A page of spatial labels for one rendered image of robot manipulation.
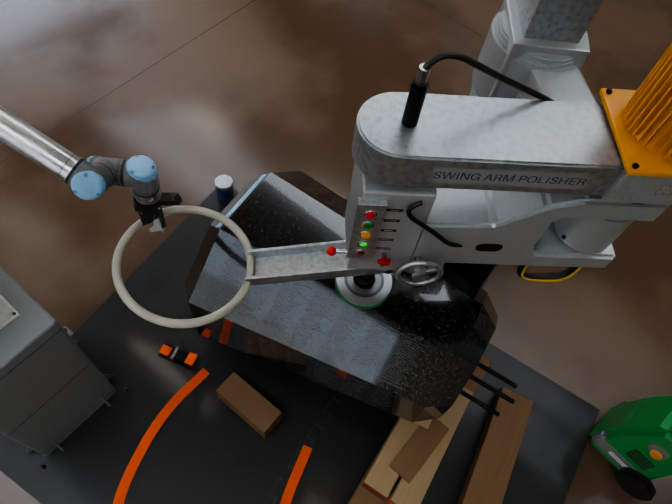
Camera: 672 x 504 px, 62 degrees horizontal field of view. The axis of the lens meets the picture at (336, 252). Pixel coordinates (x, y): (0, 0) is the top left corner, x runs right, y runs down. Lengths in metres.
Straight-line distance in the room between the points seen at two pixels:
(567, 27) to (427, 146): 0.83
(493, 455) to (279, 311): 1.23
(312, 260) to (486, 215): 0.66
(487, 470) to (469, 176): 1.68
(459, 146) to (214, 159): 2.34
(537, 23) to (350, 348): 1.29
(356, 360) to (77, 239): 1.83
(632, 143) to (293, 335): 1.34
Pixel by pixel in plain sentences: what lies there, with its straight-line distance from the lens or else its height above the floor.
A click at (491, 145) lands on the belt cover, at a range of 1.45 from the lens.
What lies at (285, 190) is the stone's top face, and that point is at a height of 0.85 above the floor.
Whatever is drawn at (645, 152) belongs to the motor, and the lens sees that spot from 1.59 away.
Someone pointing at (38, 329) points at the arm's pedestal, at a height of 0.85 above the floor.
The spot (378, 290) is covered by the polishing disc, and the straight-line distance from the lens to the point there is 2.10.
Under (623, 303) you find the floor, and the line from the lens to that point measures 3.58.
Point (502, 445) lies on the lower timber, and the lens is 2.85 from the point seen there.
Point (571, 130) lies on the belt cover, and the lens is 1.57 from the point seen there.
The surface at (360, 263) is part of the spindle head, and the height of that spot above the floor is 1.19.
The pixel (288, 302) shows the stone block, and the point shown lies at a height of 0.75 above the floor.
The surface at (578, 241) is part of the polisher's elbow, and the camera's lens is 1.89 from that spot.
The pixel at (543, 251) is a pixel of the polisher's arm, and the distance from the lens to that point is 1.89.
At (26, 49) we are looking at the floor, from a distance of 4.49.
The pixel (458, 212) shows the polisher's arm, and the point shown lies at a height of 1.42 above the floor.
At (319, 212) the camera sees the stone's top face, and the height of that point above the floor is 0.85.
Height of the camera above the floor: 2.74
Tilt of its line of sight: 59 degrees down
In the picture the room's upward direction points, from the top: 10 degrees clockwise
